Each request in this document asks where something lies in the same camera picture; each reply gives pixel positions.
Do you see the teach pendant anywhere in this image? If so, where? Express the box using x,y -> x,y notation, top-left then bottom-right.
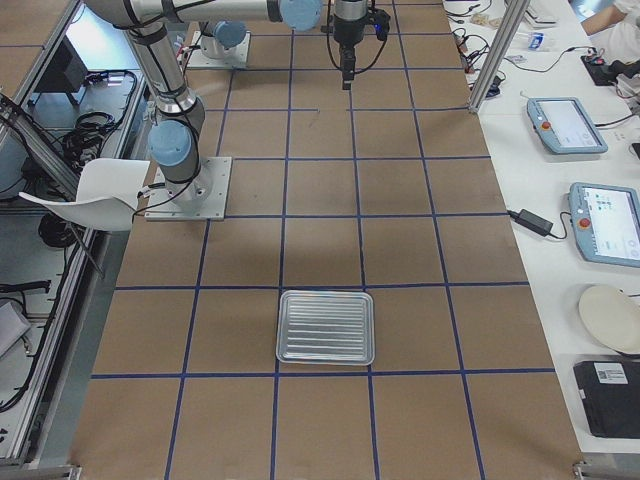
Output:
568,182 -> 639,268
526,97 -> 608,155

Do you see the aluminium frame post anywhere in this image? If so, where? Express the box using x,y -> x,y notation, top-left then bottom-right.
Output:
468,0 -> 529,113

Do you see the black power adapter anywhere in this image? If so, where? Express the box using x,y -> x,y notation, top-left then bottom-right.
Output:
507,209 -> 553,237

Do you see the teach pendant near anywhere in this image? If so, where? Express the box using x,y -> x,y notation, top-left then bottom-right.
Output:
568,182 -> 639,268

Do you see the white chair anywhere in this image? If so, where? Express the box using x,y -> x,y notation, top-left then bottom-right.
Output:
19,158 -> 150,232

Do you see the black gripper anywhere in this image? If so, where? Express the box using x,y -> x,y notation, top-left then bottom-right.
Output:
337,36 -> 361,90

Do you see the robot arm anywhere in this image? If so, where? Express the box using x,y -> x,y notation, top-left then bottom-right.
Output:
86,1 -> 389,154

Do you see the black laptop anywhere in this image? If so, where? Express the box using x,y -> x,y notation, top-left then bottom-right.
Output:
573,361 -> 639,439

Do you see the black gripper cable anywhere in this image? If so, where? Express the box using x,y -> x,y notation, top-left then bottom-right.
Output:
325,0 -> 389,75

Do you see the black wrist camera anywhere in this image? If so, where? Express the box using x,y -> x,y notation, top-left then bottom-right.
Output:
368,6 -> 390,42

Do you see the white plate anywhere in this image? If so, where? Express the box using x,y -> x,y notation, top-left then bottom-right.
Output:
578,285 -> 639,357

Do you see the teach pendant far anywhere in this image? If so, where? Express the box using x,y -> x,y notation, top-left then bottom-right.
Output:
526,97 -> 608,155

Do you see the metal ribbed tray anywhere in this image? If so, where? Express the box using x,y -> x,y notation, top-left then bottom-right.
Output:
276,290 -> 375,366

